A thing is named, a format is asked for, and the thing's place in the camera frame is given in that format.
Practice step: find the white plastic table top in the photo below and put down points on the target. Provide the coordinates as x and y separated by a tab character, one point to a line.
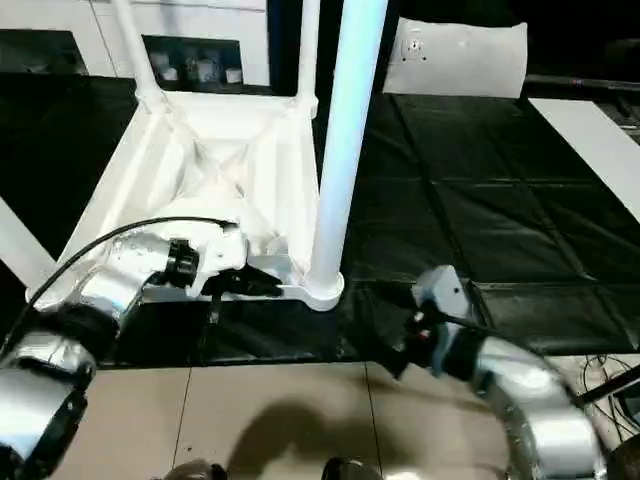
240	150

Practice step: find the white plastic table leg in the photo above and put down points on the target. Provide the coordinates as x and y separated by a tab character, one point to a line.
135	55
20	245
308	50
345	150

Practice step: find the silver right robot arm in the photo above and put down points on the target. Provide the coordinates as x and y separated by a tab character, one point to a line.
530	400

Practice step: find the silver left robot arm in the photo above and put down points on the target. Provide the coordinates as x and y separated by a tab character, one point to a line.
130	265

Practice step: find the black robot right foot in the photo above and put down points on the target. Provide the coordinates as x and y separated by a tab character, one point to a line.
350	471

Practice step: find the black robot foot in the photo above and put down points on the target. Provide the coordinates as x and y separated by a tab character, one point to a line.
350	471
195	471

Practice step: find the black work mat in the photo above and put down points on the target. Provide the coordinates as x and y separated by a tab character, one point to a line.
480	200

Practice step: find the black robot left foot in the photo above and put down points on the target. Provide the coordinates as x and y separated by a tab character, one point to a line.
195	471

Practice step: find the black metal stand leg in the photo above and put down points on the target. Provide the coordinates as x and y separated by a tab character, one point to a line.
610	385

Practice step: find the white flat sheet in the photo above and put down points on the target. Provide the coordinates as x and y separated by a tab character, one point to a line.
600	145

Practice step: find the white flat panel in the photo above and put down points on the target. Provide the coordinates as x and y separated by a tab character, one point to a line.
460	60

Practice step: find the white cabinet with glass doors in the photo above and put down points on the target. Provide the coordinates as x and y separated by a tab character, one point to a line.
90	20

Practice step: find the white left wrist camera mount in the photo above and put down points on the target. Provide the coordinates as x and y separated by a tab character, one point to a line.
215	252

